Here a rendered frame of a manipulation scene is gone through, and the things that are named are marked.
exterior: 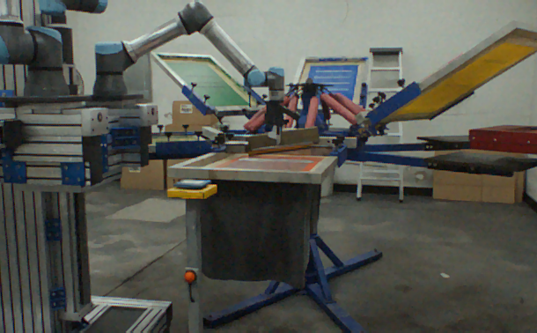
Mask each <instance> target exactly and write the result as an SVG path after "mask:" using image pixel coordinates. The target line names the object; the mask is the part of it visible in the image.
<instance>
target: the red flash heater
mask: <svg viewBox="0 0 537 333"><path fill-rule="evenodd" d="M531 128H537V126H526V125H500V126H493V127H486V128H479V129H470V130H469V139H468V140H470V150H478V151H489V152H510V153H522V154H533V155H537V129H531Z"/></svg>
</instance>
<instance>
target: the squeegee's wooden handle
mask: <svg viewBox="0 0 537 333"><path fill-rule="evenodd" d="M280 135H281V137H280V143H279V145H284V144H297V143H304V142H311V141H312V143H318V142H320V135H319V129H318V127H311V128H305V129H294V130H286V131H281V134H280ZM245 140H246V142H248V152H250V151H251V150H252V149H255V148H263V147H270V146H277V144H276V139H274V138H272V137H269V134H268V133H267V134H260V135H253V136H246V137H245Z"/></svg>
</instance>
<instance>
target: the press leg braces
mask: <svg viewBox="0 0 537 333"><path fill-rule="evenodd" d="M318 247H319V248H320V249H321V250H322V251H323V253H324V254H325V255H326V256H327V257H328V258H329V259H330V260H331V261H332V263H333V264H334V265H332V266H331V267H333V268H337V269H340V268H342V267H344V266H347V265H348V264H345V263H342V262H341V261H340V259H339V258H338V257H337V256H336V255H335V254H334V252H333V251H332V250H331V249H330V248H329V247H328V246H327V244H326V243H325V242H324V240H323V239H321V237H320V244H319V245H318ZM309 249H310V253H311V256H312V259H313V264H314V267H315V270H316V273H317V278H318V281H319V284H320V287H321V290H322V293H323V295H319V296H318V297H319V298H320V299H322V300H323V301H324V302H325V303H332V302H336V300H335V299H334V298H333V297H332V295H331V292H330V289H329V285H328V282H327V277H326V272H325V270H324V267H323V263H322V261H321V258H320V252H319V250H318V249H317V247H316V244H315V240H314V239H309ZM280 283H281V282H279V281H273V280H272V281H271V282H270V284H269V286H268V288H267V289H266V291H265V292H262V293H260V295H262V296H265V297H267V298H268V297H270V296H273V295H275V294H278V293H279V291H276V288H277V287H278V286H279V284H280Z"/></svg>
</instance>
